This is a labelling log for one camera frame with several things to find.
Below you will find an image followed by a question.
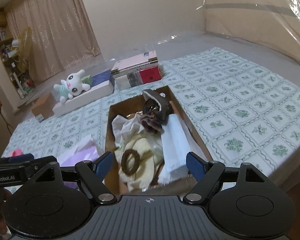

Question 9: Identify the purple velvet sock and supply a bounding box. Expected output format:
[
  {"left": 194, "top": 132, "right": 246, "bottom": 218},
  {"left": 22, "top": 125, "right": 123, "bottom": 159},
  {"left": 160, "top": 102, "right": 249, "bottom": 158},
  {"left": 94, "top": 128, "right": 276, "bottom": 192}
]
[{"left": 140, "top": 115, "right": 162, "bottom": 134}]

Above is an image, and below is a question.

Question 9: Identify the lavender cloth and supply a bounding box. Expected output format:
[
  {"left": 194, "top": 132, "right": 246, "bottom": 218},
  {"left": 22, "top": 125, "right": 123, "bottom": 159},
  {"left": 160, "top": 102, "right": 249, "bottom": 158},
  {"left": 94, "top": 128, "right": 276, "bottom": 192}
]
[{"left": 57, "top": 134, "right": 105, "bottom": 190}]

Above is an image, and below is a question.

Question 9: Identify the pink patterned sock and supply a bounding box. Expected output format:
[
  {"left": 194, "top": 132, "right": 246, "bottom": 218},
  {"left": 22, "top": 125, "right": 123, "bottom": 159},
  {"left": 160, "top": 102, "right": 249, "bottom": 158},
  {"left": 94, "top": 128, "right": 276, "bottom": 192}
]
[{"left": 8, "top": 148, "right": 24, "bottom": 158}]

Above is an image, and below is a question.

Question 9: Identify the white knitted cloth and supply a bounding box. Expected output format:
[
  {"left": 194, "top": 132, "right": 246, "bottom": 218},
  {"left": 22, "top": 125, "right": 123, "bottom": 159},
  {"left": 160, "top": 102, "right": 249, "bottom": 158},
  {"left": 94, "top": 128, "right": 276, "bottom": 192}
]
[{"left": 158, "top": 114, "right": 191, "bottom": 185}]

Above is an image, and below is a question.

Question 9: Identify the small brown cardboard box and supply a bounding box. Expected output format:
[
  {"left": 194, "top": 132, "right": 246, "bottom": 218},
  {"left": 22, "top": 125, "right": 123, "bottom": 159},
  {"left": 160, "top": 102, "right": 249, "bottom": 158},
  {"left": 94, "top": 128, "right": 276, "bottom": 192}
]
[{"left": 31, "top": 93, "right": 57, "bottom": 122}]

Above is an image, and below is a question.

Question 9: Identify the floral green white tablecloth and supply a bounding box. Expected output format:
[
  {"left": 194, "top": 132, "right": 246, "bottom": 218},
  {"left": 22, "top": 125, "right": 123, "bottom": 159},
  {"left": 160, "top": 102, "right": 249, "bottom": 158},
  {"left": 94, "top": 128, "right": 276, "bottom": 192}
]
[{"left": 3, "top": 47, "right": 300, "bottom": 184}]

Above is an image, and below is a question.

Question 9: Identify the long white box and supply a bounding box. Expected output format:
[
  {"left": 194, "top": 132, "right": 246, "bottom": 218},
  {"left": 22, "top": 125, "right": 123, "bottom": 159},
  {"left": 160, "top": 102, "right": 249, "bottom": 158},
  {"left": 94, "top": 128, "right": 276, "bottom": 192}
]
[{"left": 52, "top": 80, "right": 114, "bottom": 117}]

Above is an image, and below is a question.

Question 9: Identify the white bunny plush toy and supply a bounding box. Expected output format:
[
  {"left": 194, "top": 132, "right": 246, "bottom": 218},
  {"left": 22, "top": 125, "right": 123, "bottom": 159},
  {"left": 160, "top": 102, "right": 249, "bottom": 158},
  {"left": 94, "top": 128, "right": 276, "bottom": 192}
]
[{"left": 53, "top": 69, "right": 91, "bottom": 104}]

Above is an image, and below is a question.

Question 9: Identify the blue flat box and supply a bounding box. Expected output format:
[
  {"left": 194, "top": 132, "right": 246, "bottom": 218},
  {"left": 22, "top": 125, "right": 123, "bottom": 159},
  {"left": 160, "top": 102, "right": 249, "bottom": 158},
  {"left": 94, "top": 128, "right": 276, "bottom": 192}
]
[{"left": 90, "top": 70, "right": 115, "bottom": 87}]

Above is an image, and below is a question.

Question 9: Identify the pink book stack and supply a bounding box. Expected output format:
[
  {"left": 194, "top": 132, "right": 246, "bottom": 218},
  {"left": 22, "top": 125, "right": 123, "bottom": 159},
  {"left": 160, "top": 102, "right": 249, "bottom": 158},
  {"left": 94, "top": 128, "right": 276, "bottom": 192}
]
[{"left": 110, "top": 50, "right": 158, "bottom": 75}]

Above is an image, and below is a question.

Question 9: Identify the beige curtain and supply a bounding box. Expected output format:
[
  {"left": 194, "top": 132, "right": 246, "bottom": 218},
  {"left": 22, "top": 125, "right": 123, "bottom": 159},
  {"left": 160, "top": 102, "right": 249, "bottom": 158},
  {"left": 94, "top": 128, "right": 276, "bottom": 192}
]
[{"left": 4, "top": 0, "right": 101, "bottom": 82}]

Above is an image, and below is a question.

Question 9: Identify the cluttered bookshelf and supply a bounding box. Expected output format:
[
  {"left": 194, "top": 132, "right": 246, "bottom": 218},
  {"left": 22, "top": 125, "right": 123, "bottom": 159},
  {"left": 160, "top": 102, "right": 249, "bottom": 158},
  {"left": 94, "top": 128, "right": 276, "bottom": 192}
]
[{"left": 0, "top": 8, "right": 35, "bottom": 99}]

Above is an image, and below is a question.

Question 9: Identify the cream garment brown ring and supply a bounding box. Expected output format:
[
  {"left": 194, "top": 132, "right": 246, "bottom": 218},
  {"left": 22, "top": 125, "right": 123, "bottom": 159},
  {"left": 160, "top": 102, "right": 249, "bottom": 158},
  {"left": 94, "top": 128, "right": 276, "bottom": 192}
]
[{"left": 114, "top": 132, "right": 166, "bottom": 194}]

